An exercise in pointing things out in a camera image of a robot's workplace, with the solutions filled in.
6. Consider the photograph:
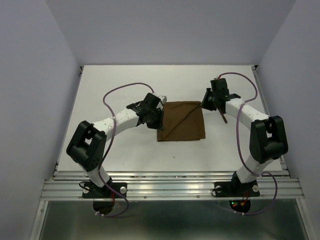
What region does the brown cloth napkin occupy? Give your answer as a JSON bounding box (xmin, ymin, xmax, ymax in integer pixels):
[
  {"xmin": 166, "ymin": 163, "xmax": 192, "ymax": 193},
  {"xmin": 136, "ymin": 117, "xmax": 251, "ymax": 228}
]
[{"xmin": 157, "ymin": 101, "xmax": 206, "ymax": 142}]

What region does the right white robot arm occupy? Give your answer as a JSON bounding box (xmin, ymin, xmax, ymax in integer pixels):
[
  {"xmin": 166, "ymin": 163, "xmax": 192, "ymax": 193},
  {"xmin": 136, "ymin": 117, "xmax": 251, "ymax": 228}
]
[{"xmin": 201, "ymin": 78, "xmax": 289, "ymax": 195}]

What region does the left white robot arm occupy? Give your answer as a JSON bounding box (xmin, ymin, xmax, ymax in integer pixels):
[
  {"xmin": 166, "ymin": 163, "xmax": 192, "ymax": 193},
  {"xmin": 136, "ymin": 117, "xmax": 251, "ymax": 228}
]
[{"xmin": 66, "ymin": 93, "xmax": 167, "ymax": 197}]

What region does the brown wooden spoon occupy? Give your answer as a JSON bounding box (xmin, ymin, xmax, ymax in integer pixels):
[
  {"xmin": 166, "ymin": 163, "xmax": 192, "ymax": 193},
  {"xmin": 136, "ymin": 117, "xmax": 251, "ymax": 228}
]
[{"xmin": 219, "ymin": 108, "xmax": 228, "ymax": 124}]

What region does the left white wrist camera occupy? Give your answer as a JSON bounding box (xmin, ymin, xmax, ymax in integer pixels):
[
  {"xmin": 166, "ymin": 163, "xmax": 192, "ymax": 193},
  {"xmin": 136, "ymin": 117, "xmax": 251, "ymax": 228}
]
[{"xmin": 156, "ymin": 95, "xmax": 167, "ymax": 104}]

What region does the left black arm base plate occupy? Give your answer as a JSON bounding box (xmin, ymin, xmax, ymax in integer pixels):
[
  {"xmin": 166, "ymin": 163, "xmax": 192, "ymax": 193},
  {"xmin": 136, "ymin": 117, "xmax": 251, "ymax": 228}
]
[{"xmin": 79, "ymin": 181, "xmax": 128, "ymax": 199}]

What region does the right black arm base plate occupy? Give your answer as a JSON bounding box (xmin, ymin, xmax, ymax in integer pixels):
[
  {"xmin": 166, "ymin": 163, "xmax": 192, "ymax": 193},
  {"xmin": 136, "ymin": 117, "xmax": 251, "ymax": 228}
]
[{"xmin": 211, "ymin": 181, "xmax": 260, "ymax": 198}]

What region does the aluminium front rail frame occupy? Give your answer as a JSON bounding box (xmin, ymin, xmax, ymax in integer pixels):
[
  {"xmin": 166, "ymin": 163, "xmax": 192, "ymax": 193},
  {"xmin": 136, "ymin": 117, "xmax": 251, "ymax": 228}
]
[{"xmin": 30, "ymin": 170, "xmax": 317, "ymax": 240}]

